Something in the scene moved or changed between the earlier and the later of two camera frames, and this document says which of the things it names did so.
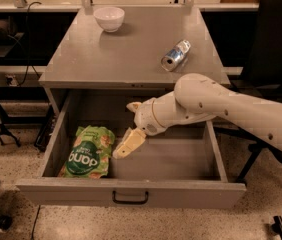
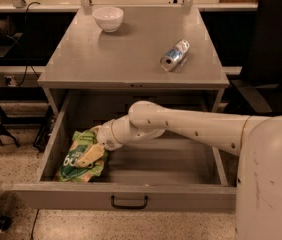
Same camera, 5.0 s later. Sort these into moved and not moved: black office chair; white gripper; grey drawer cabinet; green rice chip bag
Moved: white gripper
Not moved: grey drawer cabinet; black office chair; green rice chip bag
